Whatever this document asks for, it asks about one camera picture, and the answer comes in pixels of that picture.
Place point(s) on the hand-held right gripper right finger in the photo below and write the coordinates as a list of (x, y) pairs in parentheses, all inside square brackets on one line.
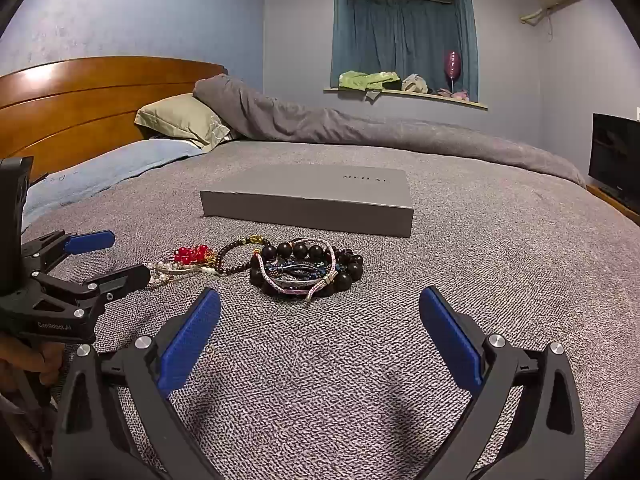
[(450, 342)]

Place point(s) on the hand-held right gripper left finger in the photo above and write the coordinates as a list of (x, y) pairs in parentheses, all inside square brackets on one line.
[(192, 342)]

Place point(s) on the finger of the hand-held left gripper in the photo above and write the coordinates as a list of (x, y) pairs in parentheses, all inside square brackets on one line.
[(120, 280), (90, 242)]

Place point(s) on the pearl hair pin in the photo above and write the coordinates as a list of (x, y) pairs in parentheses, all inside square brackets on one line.
[(161, 275)]

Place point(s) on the red bead gold jewelry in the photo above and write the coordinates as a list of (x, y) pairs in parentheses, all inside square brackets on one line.
[(187, 255)]

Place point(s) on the silver bangle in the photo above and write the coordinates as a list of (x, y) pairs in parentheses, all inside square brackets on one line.
[(192, 269)]

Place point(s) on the grey mat board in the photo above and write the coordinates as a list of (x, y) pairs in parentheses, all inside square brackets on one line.
[(310, 195)]

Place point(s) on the person's left hand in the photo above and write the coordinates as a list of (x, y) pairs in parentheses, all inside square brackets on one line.
[(30, 362)]

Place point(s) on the light blue pillow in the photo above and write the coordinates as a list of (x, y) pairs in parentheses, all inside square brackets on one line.
[(100, 165)]

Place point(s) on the grey knit bedspread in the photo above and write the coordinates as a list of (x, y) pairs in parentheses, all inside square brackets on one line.
[(350, 385)]

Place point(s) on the wooden headboard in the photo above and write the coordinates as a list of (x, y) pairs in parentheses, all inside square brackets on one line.
[(75, 100)]

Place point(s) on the green pillow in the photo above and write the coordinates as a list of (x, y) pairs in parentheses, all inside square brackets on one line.
[(180, 117)]

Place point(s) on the grey duvet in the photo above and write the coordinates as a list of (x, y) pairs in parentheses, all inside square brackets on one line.
[(400, 140)]

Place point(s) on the wooden television stand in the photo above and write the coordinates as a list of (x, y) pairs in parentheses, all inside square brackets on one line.
[(620, 207)]

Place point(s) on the wooden window sill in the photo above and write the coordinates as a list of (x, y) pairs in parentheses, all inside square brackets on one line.
[(450, 100)]

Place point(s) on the pink soft toy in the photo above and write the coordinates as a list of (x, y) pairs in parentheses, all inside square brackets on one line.
[(457, 94)]

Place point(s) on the black television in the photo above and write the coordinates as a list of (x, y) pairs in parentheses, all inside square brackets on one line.
[(612, 155)]

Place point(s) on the beige cloth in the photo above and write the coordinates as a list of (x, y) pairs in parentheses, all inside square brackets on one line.
[(414, 83)]

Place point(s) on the green cloth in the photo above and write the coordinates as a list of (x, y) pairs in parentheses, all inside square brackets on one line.
[(365, 81)]

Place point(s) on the blue curtain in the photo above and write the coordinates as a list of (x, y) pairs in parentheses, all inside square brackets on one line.
[(400, 35)]

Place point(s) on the air conditioner pipe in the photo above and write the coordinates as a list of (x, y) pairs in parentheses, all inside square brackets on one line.
[(530, 17)]

